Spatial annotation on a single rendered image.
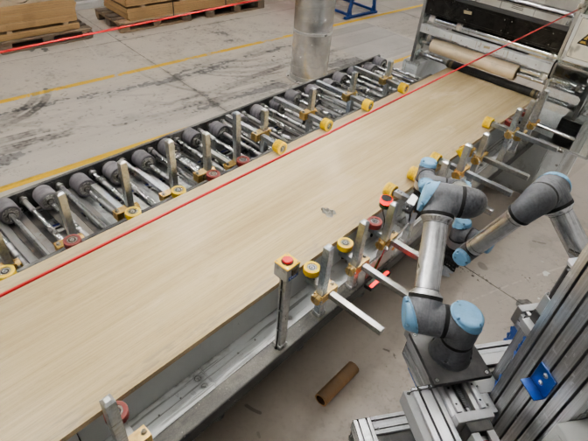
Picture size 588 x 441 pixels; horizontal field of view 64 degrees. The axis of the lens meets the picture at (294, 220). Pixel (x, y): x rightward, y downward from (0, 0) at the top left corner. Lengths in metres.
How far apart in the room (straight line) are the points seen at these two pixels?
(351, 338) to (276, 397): 0.63
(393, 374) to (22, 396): 1.96
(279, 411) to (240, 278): 0.94
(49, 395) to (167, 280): 0.63
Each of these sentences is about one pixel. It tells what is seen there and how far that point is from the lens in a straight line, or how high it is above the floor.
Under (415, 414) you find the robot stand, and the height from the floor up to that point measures 0.95.
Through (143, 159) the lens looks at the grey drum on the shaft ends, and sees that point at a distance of 3.03.
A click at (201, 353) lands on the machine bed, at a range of 2.12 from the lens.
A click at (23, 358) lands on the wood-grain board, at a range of 2.04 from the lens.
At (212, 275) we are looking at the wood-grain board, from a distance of 2.14.
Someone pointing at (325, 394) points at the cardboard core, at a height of 0.08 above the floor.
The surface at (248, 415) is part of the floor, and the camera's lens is 2.76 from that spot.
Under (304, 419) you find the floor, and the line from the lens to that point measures 2.77.
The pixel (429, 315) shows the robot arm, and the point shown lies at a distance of 1.65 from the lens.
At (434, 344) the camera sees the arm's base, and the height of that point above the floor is 1.08.
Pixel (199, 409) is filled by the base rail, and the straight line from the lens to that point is 1.99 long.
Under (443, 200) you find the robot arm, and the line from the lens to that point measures 1.70.
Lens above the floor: 2.45
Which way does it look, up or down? 40 degrees down
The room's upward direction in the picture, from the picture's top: 5 degrees clockwise
